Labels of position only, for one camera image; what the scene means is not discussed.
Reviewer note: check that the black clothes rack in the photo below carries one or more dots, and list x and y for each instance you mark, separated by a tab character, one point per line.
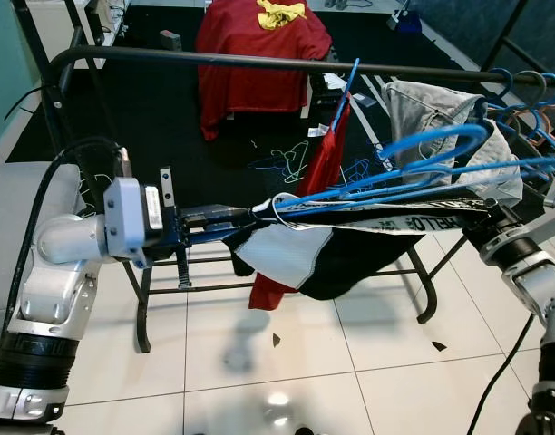
214	61

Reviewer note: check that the white cabinet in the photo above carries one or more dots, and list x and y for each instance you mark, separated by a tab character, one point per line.
55	18

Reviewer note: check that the small dark triangular chip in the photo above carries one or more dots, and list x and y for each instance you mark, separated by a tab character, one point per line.
438	345

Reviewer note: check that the light blue jeans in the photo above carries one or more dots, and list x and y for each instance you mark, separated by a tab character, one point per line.
432	109

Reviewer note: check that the blue floor mop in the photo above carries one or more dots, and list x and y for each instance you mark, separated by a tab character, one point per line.
406	18

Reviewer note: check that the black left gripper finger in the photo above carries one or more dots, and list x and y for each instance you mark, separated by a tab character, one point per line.
225	235
241	216

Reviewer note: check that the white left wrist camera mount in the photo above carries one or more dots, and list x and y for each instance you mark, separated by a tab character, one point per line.
132	217

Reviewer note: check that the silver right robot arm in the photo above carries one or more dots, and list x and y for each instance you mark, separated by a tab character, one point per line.
531	281

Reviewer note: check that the dark navy black garment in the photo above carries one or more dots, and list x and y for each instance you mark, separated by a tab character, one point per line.
350	263

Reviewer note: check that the black carpet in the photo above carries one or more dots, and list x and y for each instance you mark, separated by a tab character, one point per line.
150	118

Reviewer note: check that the red cloth with yellow print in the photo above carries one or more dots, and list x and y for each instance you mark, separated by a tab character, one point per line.
250	63

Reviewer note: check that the small grey device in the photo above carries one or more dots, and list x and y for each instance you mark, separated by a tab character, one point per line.
170	40

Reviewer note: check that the red t-shirt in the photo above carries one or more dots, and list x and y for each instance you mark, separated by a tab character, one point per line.
329	163

